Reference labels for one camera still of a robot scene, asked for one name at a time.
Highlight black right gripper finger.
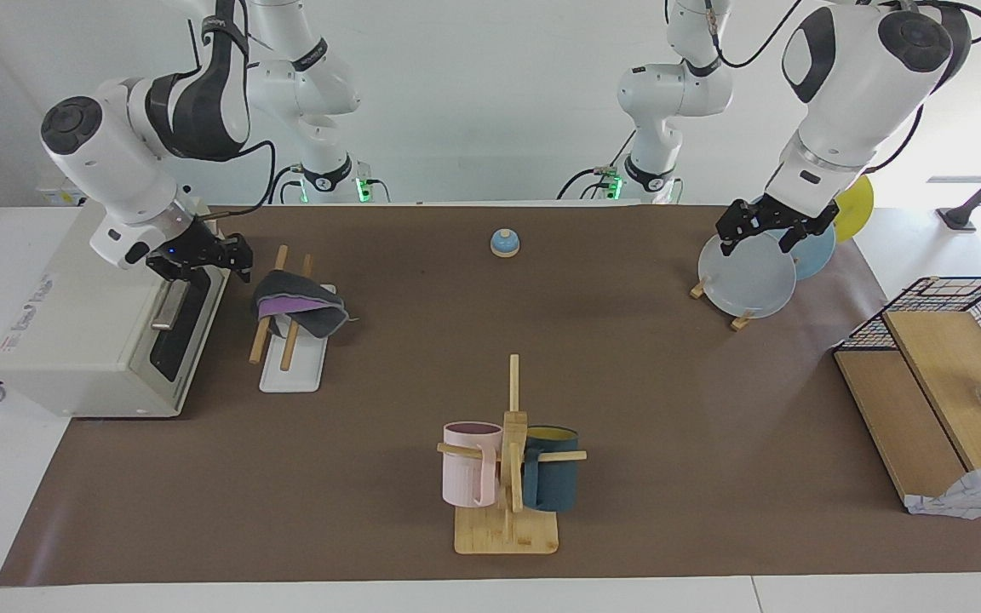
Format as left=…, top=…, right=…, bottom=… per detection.
left=147, top=254, right=202, bottom=282
left=214, top=234, right=255, bottom=284

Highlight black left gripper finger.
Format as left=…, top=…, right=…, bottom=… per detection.
left=778, top=213, right=840, bottom=255
left=716, top=200, right=768, bottom=256

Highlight purple and grey towel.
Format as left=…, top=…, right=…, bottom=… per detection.
left=254, top=269, right=359, bottom=340

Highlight white rack with wooden bars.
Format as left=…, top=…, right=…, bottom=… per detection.
left=250, top=245, right=336, bottom=393

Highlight light blue plate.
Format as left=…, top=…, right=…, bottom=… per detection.
left=776, top=223, right=837, bottom=281

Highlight yellow plate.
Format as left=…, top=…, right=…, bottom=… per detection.
left=834, top=175, right=875, bottom=242

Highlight translucent grey plate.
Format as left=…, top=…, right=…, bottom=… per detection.
left=698, top=230, right=798, bottom=320

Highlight wooden plate stand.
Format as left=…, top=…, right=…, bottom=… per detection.
left=690, top=277, right=752, bottom=332

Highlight beige toaster oven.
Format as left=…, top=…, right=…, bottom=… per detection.
left=0, top=204, right=234, bottom=418

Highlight brown table mat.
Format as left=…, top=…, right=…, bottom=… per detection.
left=0, top=204, right=981, bottom=587

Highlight pink mug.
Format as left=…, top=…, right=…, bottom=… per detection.
left=442, top=421, right=503, bottom=508

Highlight dark teal mug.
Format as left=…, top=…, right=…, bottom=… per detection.
left=522, top=426, right=581, bottom=513

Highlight wooden mug tree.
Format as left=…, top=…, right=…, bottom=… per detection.
left=437, top=354, right=588, bottom=556

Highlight black base cable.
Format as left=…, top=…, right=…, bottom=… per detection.
left=556, top=166, right=619, bottom=201
left=267, top=164, right=304, bottom=205

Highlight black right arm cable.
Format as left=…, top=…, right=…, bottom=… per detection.
left=188, top=140, right=278, bottom=224

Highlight black wire basket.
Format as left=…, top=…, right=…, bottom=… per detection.
left=834, top=276, right=981, bottom=367

